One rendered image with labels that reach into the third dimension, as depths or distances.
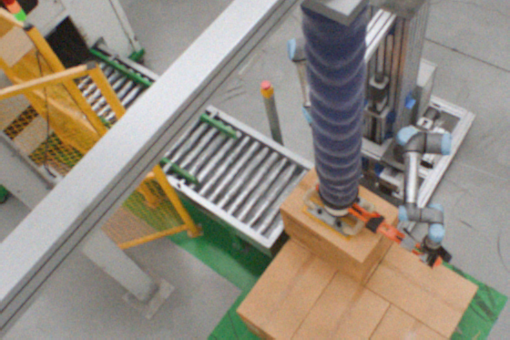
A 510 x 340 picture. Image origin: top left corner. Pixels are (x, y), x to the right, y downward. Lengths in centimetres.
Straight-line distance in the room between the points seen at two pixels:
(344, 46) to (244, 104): 321
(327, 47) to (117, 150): 91
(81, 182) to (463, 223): 360
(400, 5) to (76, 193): 203
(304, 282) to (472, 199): 162
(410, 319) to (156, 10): 404
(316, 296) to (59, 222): 260
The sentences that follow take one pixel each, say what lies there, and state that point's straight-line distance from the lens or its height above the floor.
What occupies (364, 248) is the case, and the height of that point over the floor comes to 107.
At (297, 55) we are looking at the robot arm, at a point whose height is 155.
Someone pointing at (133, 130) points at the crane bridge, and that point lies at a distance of 135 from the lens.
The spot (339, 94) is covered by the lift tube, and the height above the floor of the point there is 236.
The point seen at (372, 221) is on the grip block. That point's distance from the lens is 315.
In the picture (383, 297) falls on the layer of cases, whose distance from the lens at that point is 371.
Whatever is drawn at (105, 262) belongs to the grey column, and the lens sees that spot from 371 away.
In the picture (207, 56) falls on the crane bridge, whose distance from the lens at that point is 143.
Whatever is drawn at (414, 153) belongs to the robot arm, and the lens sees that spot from 293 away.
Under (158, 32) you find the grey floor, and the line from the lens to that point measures 591.
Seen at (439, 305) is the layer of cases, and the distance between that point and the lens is 373.
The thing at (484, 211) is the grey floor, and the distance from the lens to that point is 463.
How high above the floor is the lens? 411
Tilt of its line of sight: 60 degrees down
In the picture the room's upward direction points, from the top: 11 degrees counter-clockwise
